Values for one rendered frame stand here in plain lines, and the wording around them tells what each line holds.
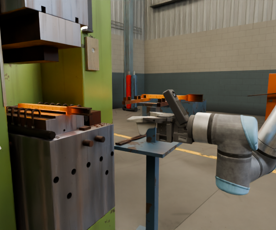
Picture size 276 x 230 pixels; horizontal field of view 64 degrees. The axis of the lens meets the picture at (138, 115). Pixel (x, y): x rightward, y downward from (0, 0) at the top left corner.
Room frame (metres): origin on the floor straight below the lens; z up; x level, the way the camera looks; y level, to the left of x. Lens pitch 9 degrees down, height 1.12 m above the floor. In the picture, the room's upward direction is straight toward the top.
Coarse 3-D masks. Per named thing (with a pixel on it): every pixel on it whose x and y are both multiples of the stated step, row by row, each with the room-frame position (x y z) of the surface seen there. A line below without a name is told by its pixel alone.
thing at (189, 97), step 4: (148, 96) 1.43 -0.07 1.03; (152, 96) 1.41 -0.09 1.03; (156, 96) 1.40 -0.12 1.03; (160, 96) 1.38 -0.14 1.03; (180, 96) 1.32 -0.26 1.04; (184, 96) 1.31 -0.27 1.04; (188, 96) 1.30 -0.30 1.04; (192, 96) 1.29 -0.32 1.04; (196, 96) 1.28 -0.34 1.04; (200, 96) 1.27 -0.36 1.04; (188, 100) 1.30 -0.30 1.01; (192, 100) 1.29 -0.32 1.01; (196, 100) 1.28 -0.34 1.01; (200, 100) 1.27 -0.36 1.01
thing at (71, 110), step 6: (36, 108) 1.01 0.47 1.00; (42, 108) 0.98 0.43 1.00; (48, 108) 0.96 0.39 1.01; (54, 108) 0.94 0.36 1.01; (60, 108) 0.92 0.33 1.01; (66, 108) 0.91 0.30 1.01; (72, 108) 0.89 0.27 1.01; (78, 108) 0.88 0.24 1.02; (84, 108) 0.86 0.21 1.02; (90, 108) 0.87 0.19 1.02; (72, 114) 0.89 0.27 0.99; (78, 114) 0.88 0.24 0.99; (84, 114) 0.86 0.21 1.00; (90, 114) 0.87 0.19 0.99
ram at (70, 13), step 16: (0, 0) 0.83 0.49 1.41; (16, 0) 0.79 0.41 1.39; (32, 0) 0.79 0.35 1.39; (48, 0) 0.85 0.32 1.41; (64, 0) 0.91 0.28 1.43; (80, 0) 0.99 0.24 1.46; (0, 16) 0.87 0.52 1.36; (16, 16) 0.87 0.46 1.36; (64, 16) 0.91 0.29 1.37; (80, 16) 0.98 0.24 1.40
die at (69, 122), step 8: (8, 112) 1.01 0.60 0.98; (16, 112) 0.98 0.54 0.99; (48, 112) 0.95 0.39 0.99; (56, 112) 0.92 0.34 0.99; (64, 112) 0.90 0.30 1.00; (8, 120) 0.93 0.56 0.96; (16, 120) 0.90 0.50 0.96; (24, 120) 0.87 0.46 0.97; (40, 120) 0.82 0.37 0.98; (48, 120) 0.82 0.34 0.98; (56, 120) 0.85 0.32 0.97; (64, 120) 0.89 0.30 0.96; (72, 120) 0.92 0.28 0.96; (80, 120) 0.96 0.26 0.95; (40, 128) 0.83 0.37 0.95; (48, 128) 0.82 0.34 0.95; (56, 128) 0.85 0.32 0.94; (64, 128) 0.88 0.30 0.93; (72, 128) 0.92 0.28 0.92
